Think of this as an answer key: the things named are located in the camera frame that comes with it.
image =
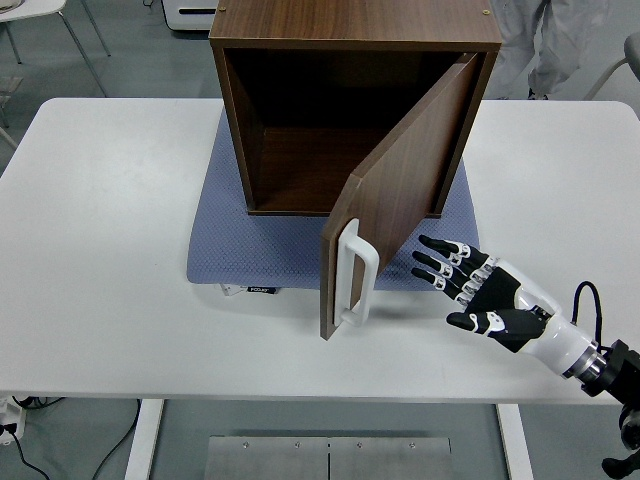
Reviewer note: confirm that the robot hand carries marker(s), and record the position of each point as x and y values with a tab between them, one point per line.
500	295

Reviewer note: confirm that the brown wooden cabinet door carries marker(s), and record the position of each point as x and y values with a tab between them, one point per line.
400	190

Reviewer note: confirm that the brown wooden cabinet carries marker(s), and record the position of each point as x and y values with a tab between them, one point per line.
350	20

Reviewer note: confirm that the white table leg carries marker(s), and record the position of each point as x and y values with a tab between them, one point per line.
515	445
143	440

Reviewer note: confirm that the grey metal plate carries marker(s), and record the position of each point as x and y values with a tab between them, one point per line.
390	460
265	460

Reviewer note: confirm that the dark mat label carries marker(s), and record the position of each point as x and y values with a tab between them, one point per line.
261	289

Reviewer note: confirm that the person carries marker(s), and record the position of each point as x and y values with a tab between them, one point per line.
560	60

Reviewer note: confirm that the blue-grey textured mat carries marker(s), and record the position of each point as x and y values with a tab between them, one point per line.
250	250

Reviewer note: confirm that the grey chair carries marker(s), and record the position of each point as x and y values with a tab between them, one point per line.
634	47

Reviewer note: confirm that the white appliance with slot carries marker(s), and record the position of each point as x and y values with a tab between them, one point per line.
192	20

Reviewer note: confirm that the white power strip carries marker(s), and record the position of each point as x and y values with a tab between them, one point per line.
10	415

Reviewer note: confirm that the white chair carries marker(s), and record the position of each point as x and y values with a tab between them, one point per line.
30	7

